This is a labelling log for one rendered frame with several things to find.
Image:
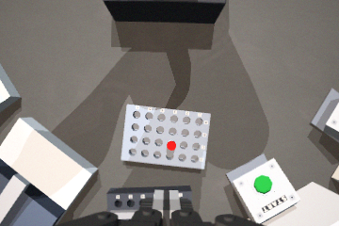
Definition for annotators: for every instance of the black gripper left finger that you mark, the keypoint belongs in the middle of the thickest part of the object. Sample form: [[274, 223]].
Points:
[[152, 212]]

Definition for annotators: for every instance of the white tube rack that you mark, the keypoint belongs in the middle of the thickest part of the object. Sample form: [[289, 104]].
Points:
[[167, 124]]

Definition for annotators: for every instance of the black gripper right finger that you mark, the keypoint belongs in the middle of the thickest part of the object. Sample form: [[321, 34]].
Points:
[[184, 215]]

